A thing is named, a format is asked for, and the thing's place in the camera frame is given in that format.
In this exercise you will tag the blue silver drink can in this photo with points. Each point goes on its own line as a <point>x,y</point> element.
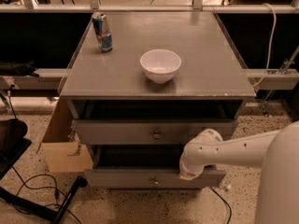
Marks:
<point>102,31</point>

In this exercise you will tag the grey drawer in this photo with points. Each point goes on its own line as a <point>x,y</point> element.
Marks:
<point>144,167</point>
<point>148,131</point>

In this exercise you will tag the grey top drawer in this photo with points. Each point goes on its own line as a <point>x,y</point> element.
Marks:
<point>148,131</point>

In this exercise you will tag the black bag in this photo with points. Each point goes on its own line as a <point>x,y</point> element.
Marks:
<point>12,143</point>

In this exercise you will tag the white bowl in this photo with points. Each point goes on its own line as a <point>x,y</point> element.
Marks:
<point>160,65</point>

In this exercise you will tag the black cloth on rail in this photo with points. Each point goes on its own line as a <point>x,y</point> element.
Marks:
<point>15,69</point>

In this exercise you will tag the metal frame railing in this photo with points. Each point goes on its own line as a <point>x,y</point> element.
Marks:
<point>32,6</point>

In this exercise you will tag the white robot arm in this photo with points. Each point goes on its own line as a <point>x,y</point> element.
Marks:
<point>276,153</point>

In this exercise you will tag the grey drawer cabinet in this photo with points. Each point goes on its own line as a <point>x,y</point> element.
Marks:
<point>210,84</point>

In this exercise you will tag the cardboard box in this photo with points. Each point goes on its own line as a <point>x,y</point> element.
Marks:
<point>63,151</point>

